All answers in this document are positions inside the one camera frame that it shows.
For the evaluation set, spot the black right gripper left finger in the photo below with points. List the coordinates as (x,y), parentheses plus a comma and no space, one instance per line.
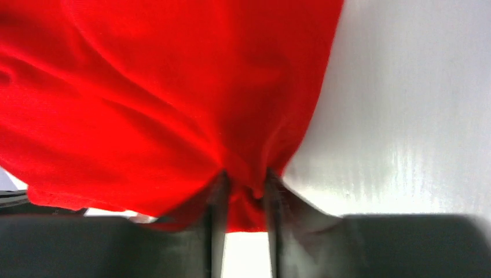
(187,242)

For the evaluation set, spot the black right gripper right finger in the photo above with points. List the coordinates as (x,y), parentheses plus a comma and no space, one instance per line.
(305,242)

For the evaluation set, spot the red t-shirt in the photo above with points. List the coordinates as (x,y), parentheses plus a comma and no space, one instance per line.
(140,105)

